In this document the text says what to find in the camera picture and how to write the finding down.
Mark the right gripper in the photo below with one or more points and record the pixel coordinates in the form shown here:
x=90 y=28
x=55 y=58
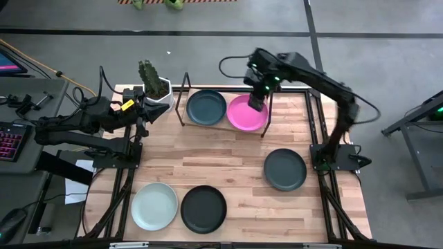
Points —
x=261 y=83

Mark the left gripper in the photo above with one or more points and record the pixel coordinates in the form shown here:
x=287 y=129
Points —
x=140 y=110

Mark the magenta plate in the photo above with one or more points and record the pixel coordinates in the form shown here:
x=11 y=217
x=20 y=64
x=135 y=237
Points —
x=242 y=119

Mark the dark teal plate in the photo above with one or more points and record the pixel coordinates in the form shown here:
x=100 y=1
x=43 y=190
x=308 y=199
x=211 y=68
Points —
x=206 y=107

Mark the dark grey plate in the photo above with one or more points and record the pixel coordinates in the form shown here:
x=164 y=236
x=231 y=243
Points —
x=285 y=169

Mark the pale grey plate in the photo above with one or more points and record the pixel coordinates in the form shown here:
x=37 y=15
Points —
x=154 y=206

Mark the black plate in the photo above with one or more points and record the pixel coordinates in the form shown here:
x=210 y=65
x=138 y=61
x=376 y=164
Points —
x=203 y=209

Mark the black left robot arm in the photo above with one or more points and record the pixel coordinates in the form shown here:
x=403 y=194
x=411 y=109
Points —
x=79 y=140

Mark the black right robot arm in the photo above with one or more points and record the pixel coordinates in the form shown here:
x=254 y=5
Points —
x=311 y=74

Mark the wooden shelf black metal legs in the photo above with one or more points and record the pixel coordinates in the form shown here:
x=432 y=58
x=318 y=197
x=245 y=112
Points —
x=224 y=124

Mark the white hexagonal plant pot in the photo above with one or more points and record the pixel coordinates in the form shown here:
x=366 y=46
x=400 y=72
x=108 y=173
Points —
x=169 y=90

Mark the green cactus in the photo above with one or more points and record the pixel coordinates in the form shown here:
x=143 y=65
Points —
x=150 y=77

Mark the black flat box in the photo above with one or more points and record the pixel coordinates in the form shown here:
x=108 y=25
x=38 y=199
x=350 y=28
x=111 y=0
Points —
x=62 y=167

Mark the person's foot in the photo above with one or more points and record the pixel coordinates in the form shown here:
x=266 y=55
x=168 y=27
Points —
x=137 y=3
x=174 y=3

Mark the white paper sheet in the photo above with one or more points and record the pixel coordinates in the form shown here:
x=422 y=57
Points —
x=74 y=190

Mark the grey desk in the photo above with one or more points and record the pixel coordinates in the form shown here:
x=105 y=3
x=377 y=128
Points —
x=41 y=114

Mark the black clamp tool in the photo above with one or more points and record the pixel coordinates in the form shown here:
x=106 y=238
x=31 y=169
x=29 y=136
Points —
x=22 y=103

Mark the black backlit keyboard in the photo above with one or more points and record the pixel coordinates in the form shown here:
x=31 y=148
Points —
x=12 y=140

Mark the computer monitor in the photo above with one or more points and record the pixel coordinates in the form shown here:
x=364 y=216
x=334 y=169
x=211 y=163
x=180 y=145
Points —
x=8 y=64

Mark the grey metal stand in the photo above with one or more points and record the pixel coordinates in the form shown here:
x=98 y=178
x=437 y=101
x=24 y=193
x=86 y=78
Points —
x=417 y=157

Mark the black computer mouse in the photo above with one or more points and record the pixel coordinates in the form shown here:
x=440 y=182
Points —
x=12 y=223

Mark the black device green light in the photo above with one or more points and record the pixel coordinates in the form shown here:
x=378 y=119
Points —
x=437 y=112

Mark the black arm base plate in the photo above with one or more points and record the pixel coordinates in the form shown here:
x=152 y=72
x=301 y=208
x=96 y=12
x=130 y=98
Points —
x=346 y=162
x=104 y=162

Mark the silver aluminium bracket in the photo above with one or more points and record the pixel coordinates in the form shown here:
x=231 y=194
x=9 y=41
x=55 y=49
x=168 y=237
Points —
x=128 y=245
x=322 y=246

